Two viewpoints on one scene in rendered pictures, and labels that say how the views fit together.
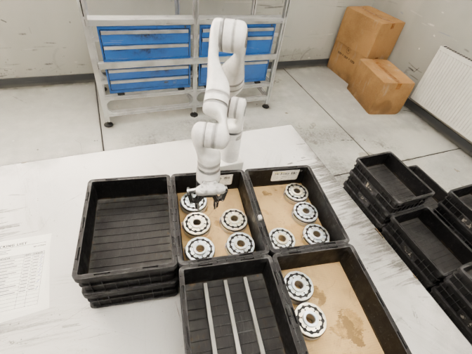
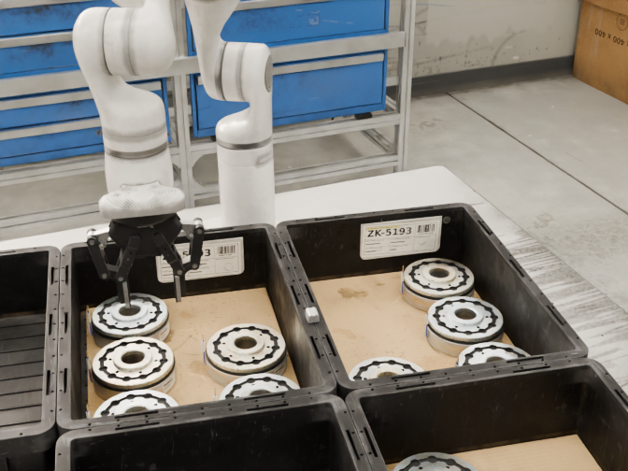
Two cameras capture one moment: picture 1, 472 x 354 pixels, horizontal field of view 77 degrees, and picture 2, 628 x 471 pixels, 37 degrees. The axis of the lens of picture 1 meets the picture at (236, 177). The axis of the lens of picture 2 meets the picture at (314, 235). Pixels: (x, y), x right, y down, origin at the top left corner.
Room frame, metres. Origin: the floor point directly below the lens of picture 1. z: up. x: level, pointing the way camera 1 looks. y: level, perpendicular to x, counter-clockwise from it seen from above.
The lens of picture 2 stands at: (-0.27, -0.21, 1.56)
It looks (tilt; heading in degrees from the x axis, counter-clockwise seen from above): 29 degrees down; 6
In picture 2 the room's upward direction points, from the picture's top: straight up
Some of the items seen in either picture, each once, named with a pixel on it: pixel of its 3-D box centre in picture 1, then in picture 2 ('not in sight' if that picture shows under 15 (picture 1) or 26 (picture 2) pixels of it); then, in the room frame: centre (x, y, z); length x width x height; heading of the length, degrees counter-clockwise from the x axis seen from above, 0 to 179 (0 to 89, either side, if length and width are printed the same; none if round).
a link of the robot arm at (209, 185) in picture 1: (208, 175); (138, 169); (0.64, 0.08, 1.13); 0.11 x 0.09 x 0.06; 17
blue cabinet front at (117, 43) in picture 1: (149, 60); (50, 76); (2.40, 0.89, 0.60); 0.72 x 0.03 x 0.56; 118
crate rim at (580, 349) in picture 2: (292, 204); (415, 288); (0.77, -0.23, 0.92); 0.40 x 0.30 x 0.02; 19
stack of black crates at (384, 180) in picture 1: (378, 198); not in sight; (1.43, -0.97, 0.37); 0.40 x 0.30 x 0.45; 28
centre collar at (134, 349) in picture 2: (197, 222); (133, 358); (0.65, 0.12, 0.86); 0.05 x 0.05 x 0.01
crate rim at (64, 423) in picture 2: (215, 211); (183, 316); (0.67, 0.05, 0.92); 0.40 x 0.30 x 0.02; 19
